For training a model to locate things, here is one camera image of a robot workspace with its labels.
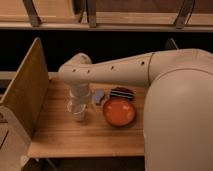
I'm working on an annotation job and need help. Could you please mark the dark striped chip bag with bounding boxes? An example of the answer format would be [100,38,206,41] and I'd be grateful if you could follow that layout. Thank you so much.
[110,87,134,100]

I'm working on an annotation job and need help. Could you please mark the clear plastic cup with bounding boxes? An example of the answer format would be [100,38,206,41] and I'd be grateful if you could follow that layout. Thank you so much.
[67,97,87,122]

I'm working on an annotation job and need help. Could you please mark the left wooden side panel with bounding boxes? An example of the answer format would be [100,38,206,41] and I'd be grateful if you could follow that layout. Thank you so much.
[0,38,49,141]

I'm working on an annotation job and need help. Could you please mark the right dark side panel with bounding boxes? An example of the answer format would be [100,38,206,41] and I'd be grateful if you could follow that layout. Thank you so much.
[165,38,178,50]

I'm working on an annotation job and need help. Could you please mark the orange bowl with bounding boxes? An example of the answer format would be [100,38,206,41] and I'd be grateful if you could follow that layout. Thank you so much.
[103,98,136,127]

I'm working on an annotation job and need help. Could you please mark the wooden shelf with brackets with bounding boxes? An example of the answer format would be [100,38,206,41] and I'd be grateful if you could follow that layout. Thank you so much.
[0,0,213,32]

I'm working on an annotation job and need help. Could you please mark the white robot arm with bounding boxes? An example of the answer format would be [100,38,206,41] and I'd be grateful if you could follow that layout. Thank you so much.
[58,49,213,171]

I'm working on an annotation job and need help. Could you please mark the blue sponge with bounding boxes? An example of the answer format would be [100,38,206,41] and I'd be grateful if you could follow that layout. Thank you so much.
[95,89,105,105]

